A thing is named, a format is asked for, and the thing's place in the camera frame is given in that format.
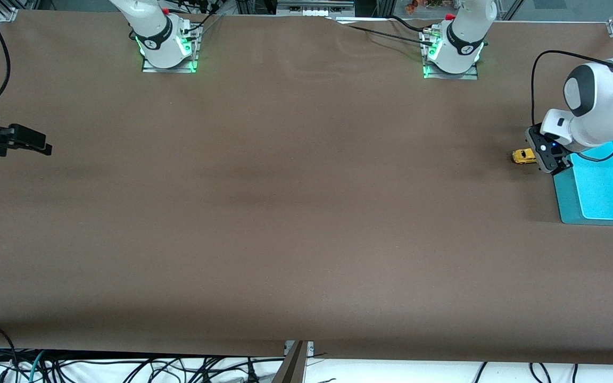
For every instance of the yellow beetle toy car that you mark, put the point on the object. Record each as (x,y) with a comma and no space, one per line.
(523,156)

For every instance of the small silver post bracket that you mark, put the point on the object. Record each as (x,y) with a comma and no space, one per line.
(311,348)

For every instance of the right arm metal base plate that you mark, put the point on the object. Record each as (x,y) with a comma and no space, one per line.
(168,69)

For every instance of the grey device box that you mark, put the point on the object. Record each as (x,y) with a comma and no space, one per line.
(317,4)

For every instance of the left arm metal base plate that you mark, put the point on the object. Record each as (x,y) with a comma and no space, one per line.
(455,76)

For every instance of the orange red small objects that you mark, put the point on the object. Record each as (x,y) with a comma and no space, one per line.
(413,6)

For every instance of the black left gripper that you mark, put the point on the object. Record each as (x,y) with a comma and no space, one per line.
(561,166)

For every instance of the cyan plastic bin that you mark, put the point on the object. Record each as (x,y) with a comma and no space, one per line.
(604,191)

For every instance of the brown table cover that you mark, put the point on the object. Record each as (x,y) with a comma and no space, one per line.
(306,213)

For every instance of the aluminium profile post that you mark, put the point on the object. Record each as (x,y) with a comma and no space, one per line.
(293,367)

